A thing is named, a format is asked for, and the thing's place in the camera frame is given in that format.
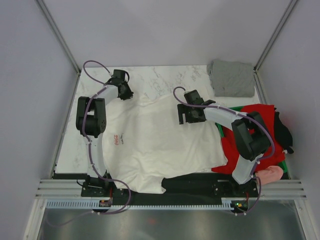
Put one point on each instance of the black t shirt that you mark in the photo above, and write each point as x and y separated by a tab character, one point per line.
282	134

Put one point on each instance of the aluminium frame post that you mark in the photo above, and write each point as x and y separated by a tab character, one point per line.
58	35
275	34

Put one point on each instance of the pink t shirt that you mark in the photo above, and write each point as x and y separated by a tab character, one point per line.
270	174

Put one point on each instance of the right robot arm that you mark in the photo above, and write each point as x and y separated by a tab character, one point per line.
224	116

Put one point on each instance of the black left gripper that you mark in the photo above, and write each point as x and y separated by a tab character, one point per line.
129	95

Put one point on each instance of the white slotted cable duct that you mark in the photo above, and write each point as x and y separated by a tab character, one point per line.
97	204

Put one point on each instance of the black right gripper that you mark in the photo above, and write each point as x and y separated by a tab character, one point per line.
183	109

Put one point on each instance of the folded grey t shirt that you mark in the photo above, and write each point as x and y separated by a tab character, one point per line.
231	79

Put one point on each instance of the aluminium frame post left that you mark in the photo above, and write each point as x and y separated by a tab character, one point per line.
58	35

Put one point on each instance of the aluminium front rail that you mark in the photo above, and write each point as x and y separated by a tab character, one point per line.
291	189

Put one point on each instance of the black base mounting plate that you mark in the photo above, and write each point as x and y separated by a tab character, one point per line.
195	188

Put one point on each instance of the white red printed t shirt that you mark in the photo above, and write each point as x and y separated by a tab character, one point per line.
144	143

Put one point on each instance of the aluminium frame post right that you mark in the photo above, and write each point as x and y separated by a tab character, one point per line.
275	34

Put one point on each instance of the green plastic bin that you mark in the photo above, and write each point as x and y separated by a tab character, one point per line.
268	113

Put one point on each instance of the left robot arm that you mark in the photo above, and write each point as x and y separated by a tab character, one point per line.
91	122

